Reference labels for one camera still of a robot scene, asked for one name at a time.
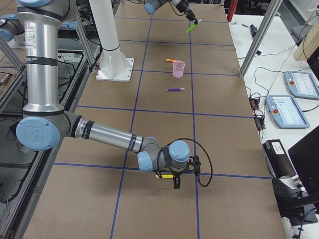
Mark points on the near blue teach pendant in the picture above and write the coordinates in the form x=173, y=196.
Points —
x=286, y=112

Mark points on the black monitor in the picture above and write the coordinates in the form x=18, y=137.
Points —
x=305, y=159

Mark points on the red cylinder bottle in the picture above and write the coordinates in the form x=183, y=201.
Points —
x=232, y=10

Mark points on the blue teach pendant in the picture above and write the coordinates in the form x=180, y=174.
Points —
x=302, y=85
x=286, y=112

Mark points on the black box with label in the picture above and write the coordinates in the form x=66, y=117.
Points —
x=277, y=160

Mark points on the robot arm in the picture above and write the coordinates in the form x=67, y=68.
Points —
x=45, y=121
x=151, y=6

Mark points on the yellow highlighter pen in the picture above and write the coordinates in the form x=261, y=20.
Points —
x=164, y=176

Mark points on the aluminium frame post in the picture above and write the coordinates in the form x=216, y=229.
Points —
x=264, y=26

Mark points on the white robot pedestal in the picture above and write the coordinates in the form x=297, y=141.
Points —
x=104, y=20

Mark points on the far blue teach pendant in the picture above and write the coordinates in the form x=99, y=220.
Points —
x=302, y=85

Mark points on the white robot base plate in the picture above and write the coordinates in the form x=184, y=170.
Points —
x=118, y=70

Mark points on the green highlighter pen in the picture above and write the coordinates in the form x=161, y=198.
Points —
x=193, y=26

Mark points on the purple highlighter pen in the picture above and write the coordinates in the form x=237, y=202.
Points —
x=174, y=89

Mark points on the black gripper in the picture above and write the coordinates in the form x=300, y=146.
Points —
x=177, y=174
x=184, y=6

